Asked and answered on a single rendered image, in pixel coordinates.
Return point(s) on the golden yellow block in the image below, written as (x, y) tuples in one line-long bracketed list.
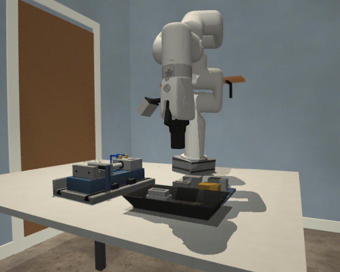
[(209, 186)]

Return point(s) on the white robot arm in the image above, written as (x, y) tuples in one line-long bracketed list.
[(180, 45)]

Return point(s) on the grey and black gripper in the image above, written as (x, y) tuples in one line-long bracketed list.
[(177, 102)]

